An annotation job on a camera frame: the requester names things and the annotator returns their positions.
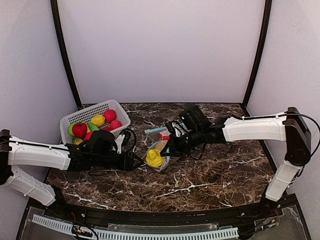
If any brown toy potato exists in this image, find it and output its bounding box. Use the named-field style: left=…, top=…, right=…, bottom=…
left=154, top=141, right=167, bottom=151

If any yellow toy lemon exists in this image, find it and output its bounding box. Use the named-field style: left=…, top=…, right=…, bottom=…
left=90, top=114, right=106, bottom=127
left=146, top=149, right=164, bottom=167

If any clear zip bag blue zipper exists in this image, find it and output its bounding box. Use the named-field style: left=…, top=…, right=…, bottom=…
left=144, top=126, right=171, bottom=144

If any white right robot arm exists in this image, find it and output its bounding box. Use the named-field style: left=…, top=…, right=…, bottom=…
left=160, top=105, right=312, bottom=202

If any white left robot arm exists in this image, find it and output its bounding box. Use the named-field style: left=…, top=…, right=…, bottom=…
left=0, top=128, right=144, bottom=207

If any red toy tomato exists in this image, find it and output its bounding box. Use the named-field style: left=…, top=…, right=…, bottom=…
left=72, top=122, right=88, bottom=138

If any green toy vegetable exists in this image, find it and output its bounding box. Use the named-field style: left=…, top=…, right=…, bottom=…
left=87, top=122, right=100, bottom=132

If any white plastic mesh basket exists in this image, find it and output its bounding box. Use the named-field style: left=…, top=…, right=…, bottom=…
left=60, top=99, right=131, bottom=144

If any pink red toy fruit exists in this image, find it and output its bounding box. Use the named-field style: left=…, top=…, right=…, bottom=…
left=103, top=109, right=117, bottom=123

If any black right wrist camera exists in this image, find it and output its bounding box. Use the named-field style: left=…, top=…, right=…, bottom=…
left=179, top=104, right=211, bottom=132

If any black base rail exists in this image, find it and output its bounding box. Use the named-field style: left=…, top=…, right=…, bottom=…
left=27, top=194, right=298, bottom=228

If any white slotted cable duct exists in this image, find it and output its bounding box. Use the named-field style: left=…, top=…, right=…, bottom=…
left=31, top=214, right=239, bottom=240

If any black frame post left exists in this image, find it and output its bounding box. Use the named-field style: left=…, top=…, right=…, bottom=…
left=50, top=0, right=83, bottom=110

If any black frame post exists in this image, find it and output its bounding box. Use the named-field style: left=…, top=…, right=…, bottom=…
left=242, top=0, right=273, bottom=109
left=50, top=0, right=83, bottom=110

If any black frame post right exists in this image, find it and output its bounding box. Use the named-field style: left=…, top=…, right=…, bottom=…
left=242, top=0, right=273, bottom=109

